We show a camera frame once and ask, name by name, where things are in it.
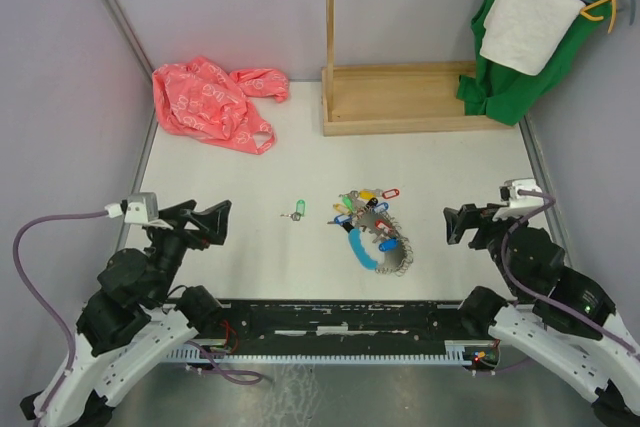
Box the silver key holder blue handle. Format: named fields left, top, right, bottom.
left=340, top=203, right=414, bottom=276

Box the black tag key on ring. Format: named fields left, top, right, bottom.
left=363, top=198, right=379, bottom=212

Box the red tag key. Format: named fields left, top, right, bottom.
left=381, top=188, right=400, bottom=199
left=375, top=219, right=397, bottom=237

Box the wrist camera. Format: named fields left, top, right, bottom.
left=105, top=192, right=171, bottom=229
left=492, top=178, right=545, bottom=222

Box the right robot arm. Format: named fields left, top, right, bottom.
left=443, top=197, right=639, bottom=426

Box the green shirt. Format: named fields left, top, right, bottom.
left=456, top=4, right=612, bottom=126

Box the loose green tag key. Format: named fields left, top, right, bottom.
left=282, top=199, right=306, bottom=221

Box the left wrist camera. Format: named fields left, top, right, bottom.
left=105, top=192, right=171, bottom=229

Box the wooden rack frame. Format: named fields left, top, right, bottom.
left=322, top=0, right=506, bottom=137

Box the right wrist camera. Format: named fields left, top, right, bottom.
left=492, top=178, right=545, bottom=222

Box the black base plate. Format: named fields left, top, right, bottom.
left=197, top=299, right=494, bottom=355

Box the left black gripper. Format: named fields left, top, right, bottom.
left=149, top=198, right=232, bottom=303

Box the pink patterned cloth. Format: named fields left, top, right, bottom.
left=152, top=56, right=290, bottom=155

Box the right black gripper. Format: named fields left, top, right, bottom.
left=441, top=201, right=527, bottom=295

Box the white towel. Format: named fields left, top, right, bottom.
left=480, top=0, right=586, bottom=76

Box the grey cable duct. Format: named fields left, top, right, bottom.
left=164, top=341, right=476, bottom=363

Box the loose red tag key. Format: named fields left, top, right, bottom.
left=381, top=188, right=400, bottom=199

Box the yellow tag key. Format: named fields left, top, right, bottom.
left=333, top=203, right=353, bottom=216

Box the green tag key on ring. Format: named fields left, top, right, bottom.
left=342, top=193, right=364, bottom=212

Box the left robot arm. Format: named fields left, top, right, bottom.
left=16, top=192, right=232, bottom=426

